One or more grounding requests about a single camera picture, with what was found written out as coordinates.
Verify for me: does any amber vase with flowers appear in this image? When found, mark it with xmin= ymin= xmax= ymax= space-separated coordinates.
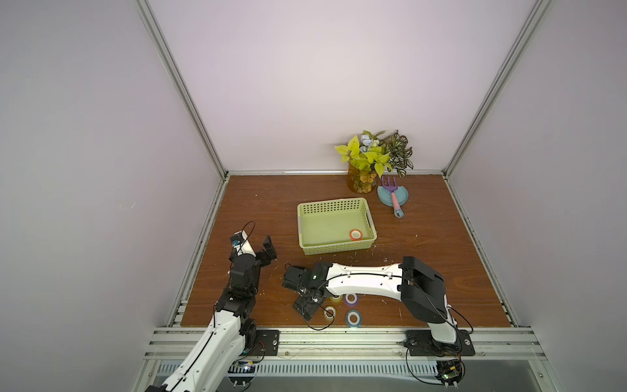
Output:
xmin=334 ymin=130 xmax=414 ymax=194

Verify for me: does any purple pink toy rake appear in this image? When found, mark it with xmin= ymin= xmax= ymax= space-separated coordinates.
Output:
xmin=382 ymin=176 xmax=404 ymax=218

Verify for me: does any right controller board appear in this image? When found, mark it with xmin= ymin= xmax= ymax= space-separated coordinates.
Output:
xmin=435 ymin=359 xmax=465 ymax=387

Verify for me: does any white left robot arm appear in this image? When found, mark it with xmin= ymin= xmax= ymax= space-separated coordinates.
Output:
xmin=146 ymin=231 xmax=277 ymax=392

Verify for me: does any controller board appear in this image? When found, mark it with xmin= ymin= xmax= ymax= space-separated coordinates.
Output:
xmin=227 ymin=361 xmax=257 ymax=390
xmin=435 ymin=359 xmax=465 ymax=387

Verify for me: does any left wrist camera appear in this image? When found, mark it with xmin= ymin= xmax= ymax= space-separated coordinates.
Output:
xmin=230 ymin=232 xmax=245 ymax=249

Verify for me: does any clear tape roll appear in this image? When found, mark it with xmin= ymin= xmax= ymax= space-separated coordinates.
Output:
xmin=323 ymin=306 xmax=336 ymax=321

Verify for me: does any green perforated storage basket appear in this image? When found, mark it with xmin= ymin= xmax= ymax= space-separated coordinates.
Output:
xmin=297 ymin=198 xmax=377 ymax=256

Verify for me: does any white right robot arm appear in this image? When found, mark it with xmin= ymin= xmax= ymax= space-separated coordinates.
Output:
xmin=282 ymin=256 xmax=460 ymax=346

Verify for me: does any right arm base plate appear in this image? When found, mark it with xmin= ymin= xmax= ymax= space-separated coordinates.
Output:
xmin=403 ymin=329 xmax=476 ymax=358

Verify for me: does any purple tape roll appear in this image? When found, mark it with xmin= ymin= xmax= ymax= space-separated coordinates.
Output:
xmin=345 ymin=293 xmax=359 ymax=306

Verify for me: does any aluminium front rail frame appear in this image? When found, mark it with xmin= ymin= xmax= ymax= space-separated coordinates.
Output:
xmin=132 ymin=305 xmax=563 ymax=391

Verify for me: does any left controller board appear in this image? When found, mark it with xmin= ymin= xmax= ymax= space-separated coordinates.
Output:
xmin=227 ymin=361 xmax=257 ymax=390

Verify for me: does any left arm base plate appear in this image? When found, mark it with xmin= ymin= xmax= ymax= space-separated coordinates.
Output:
xmin=241 ymin=329 xmax=280 ymax=359

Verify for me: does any blue tape roll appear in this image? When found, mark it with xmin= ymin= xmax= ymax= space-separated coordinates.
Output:
xmin=346 ymin=310 xmax=362 ymax=328

